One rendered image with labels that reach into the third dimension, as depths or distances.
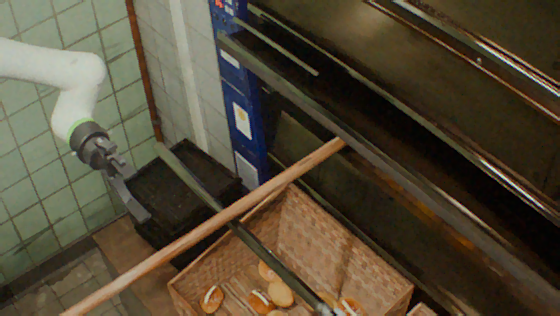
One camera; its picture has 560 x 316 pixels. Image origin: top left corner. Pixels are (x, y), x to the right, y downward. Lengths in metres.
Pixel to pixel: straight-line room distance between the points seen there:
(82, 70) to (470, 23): 0.92
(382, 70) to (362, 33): 0.10
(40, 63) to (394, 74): 0.81
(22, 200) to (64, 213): 0.24
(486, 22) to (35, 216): 2.26
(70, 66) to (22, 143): 1.16
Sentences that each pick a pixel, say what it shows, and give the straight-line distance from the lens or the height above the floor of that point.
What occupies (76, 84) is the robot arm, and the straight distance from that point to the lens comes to 1.81.
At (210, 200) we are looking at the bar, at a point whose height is 1.17.
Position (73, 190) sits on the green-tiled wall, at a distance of 3.17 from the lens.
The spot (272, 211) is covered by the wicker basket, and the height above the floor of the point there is 0.77.
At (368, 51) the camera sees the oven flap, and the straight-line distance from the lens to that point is 1.65.
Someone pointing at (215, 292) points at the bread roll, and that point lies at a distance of 2.32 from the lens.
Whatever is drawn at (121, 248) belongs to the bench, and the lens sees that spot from 2.59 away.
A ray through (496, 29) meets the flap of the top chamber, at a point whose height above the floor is 1.76.
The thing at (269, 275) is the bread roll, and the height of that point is 0.63.
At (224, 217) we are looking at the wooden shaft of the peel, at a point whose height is 1.20.
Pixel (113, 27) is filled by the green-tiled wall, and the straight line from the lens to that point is 2.86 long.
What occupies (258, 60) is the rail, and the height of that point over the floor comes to 1.43.
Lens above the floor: 2.48
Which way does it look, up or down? 44 degrees down
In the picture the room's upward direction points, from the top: 7 degrees counter-clockwise
